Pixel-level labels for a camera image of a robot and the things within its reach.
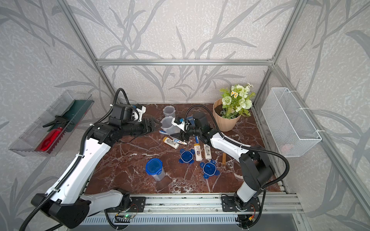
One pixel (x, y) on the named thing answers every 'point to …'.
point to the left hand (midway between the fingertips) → (158, 127)
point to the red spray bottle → (60, 122)
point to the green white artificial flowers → (237, 99)
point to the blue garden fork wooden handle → (224, 156)
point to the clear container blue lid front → (153, 167)
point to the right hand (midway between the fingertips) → (173, 128)
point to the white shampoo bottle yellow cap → (198, 152)
